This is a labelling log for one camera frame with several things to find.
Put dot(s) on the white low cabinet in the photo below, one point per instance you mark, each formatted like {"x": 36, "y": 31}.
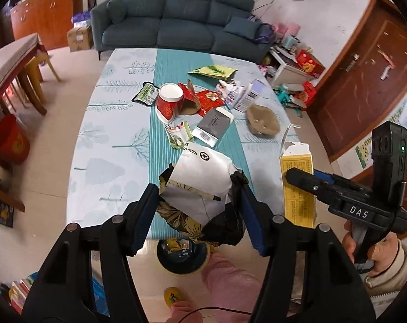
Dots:
{"x": 287, "y": 70}

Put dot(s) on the white purple box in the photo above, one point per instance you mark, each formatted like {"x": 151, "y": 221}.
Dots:
{"x": 250, "y": 96}

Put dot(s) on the dark printed panel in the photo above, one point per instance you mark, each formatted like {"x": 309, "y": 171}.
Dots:
{"x": 1, "y": 212}

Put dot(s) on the person's right hand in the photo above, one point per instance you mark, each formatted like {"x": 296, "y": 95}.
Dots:
{"x": 387, "y": 252}

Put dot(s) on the dark teal sofa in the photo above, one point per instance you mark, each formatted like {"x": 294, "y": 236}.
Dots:
{"x": 183, "y": 23}

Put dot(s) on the person's right leg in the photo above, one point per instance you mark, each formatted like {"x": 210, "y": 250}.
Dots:
{"x": 233, "y": 282}

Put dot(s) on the brown wooden door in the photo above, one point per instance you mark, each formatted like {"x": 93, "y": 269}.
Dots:
{"x": 358, "y": 84}

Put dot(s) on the dark teal cushion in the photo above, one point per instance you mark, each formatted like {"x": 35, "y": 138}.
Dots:
{"x": 116, "y": 8}
{"x": 241, "y": 27}

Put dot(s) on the yellow round trash bin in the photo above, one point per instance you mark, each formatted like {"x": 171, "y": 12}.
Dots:
{"x": 186, "y": 264}

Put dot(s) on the red bucket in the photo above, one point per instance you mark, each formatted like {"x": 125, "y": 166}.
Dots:
{"x": 8, "y": 139}

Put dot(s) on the yellow green snack packet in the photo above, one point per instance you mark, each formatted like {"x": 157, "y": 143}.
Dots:
{"x": 212, "y": 71}

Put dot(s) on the purple bag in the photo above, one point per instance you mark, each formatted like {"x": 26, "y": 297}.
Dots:
{"x": 264, "y": 30}

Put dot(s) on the white blue printed packet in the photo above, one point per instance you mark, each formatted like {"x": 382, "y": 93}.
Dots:
{"x": 228, "y": 92}

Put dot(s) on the yellow carton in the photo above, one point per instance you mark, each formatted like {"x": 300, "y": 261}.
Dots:
{"x": 299, "y": 208}

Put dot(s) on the black green packet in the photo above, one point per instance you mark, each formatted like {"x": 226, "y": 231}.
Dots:
{"x": 146, "y": 93}

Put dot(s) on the person's right forearm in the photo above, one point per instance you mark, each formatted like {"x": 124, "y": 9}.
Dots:
{"x": 388, "y": 289}

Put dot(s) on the yellow candy wrapper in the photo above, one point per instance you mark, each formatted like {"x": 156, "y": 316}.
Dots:
{"x": 172, "y": 245}

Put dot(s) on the brown cardboard piece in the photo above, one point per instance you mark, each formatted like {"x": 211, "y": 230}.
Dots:
{"x": 190, "y": 102}

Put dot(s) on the pink printed bag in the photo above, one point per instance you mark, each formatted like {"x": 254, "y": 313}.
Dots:
{"x": 268, "y": 67}

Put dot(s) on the red white wrapper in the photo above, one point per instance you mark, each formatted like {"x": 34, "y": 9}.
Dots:
{"x": 177, "y": 128}

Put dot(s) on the wooden side table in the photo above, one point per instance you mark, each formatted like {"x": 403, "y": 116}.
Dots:
{"x": 11, "y": 60}

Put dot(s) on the white black floral paper bag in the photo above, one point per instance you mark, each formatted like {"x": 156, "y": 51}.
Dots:
{"x": 203, "y": 168}

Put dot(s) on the wide red gift box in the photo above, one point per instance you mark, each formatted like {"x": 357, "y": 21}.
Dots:
{"x": 309, "y": 63}

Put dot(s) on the wooden shelf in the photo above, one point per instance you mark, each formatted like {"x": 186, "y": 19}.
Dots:
{"x": 5, "y": 193}

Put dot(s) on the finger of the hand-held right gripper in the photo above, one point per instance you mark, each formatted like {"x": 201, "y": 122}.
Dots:
{"x": 304, "y": 181}
{"x": 324, "y": 176}

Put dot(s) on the yellow slipper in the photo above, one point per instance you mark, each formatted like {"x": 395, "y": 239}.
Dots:
{"x": 175, "y": 297}

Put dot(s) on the printed wall chart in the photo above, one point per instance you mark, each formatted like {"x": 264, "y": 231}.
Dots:
{"x": 405, "y": 111}

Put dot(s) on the green white wrapper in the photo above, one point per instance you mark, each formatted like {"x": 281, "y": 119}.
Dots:
{"x": 181, "y": 140}

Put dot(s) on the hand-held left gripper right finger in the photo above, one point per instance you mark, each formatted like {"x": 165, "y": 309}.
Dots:
{"x": 254, "y": 222}

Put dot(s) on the red snack packet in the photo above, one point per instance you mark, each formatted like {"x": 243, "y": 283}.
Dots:
{"x": 212, "y": 102}

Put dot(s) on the stack of books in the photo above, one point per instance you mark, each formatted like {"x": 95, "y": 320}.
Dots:
{"x": 20, "y": 292}

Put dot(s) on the cardboard box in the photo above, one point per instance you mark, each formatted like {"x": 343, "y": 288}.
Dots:
{"x": 79, "y": 38}

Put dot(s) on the yellow plastic stool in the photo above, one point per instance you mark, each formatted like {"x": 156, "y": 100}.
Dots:
{"x": 35, "y": 77}

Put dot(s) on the brown paper bag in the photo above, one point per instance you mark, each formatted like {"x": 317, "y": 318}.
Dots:
{"x": 262, "y": 119}

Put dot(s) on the small red gift box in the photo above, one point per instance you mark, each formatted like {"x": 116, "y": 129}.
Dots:
{"x": 306, "y": 93}

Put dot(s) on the mint green appliance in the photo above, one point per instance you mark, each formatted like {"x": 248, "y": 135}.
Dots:
{"x": 291, "y": 44}

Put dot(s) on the wooden cabinet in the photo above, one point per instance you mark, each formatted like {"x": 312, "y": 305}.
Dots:
{"x": 52, "y": 6}

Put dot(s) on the grey white box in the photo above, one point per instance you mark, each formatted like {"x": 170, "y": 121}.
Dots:
{"x": 213, "y": 124}

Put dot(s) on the table with teal tablecloth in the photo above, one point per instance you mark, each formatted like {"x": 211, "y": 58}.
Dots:
{"x": 122, "y": 114}

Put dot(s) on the pink gift bag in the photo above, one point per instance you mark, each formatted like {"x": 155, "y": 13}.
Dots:
{"x": 289, "y": 29}

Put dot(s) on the red paper cup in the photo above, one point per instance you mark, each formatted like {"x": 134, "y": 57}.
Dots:
{"x": 168, "y": 102}

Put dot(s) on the blue printed box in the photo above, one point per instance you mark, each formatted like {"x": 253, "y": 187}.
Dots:
{"x": 80, "y": 19}

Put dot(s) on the teal stepper machine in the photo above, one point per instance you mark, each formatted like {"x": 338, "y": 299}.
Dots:
{"x": 289, "y": 97}

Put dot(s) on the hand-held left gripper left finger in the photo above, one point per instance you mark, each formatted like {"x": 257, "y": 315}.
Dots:
{"x": 146, "y": 215}

